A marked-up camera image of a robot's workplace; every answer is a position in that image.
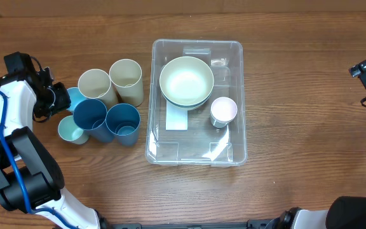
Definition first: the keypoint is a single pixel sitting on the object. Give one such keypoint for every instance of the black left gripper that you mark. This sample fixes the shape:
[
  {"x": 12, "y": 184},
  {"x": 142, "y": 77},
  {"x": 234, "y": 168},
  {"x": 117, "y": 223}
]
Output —
[{"x": 61, "y": 104}]

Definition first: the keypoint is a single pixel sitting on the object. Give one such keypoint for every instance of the light blue small cup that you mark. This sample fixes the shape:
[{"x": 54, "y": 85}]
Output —
[{"x": 76, "y": 97}]

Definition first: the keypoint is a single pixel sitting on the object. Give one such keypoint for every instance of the dark blue bowl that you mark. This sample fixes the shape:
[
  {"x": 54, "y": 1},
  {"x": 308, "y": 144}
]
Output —
[{"x": 188, "y": 107}]

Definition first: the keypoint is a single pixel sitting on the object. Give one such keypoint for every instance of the cream bowl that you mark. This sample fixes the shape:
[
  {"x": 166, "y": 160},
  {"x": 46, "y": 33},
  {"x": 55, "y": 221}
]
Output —
[
  {"x": 186, "y": 77},
  {"x": 187, "y": 104}
]

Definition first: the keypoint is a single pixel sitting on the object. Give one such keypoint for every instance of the pink small cup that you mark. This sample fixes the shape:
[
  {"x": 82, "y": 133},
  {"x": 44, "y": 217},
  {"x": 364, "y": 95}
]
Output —
[{"x": 223, "y": 110}]

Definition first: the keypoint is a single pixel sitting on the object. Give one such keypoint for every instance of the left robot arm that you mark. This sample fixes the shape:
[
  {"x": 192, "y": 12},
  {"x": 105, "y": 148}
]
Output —
[{"x": 30, "y": 179}]

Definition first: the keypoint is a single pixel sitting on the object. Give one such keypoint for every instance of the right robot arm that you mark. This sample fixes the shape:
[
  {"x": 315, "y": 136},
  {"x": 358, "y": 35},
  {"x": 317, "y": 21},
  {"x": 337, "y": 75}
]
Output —
[{"x": 345, "y": 212}]

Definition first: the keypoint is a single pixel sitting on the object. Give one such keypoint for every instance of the white label in container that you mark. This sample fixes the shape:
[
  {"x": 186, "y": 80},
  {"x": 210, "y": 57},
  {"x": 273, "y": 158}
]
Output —
[{"x": 176, "y": 118}]

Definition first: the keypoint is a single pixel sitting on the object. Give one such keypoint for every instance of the clear plastic storage container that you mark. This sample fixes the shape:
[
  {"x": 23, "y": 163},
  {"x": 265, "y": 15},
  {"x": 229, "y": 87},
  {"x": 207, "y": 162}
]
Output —
[{"x": 201, "y": 143}]

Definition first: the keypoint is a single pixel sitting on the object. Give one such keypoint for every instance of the mint green small cup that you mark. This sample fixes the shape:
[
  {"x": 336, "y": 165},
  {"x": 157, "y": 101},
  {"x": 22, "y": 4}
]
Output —
[{"x": 70, "y": 132}]

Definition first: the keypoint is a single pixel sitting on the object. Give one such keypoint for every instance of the tall dark blue cup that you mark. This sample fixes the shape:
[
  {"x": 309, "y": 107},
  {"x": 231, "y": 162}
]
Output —
[{"x": 90, "y": 115}]

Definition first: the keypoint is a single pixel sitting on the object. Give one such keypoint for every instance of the tall beige cup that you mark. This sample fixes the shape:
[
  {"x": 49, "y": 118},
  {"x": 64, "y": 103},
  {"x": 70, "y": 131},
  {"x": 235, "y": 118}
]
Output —
[
  {"x": 126, "y": 75},
  {"x": 96, "y": 84}
]

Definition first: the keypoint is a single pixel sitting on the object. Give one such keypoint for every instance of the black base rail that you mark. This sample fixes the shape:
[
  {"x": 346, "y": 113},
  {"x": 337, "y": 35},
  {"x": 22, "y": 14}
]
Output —
[{"x": 250, "y": 224}]

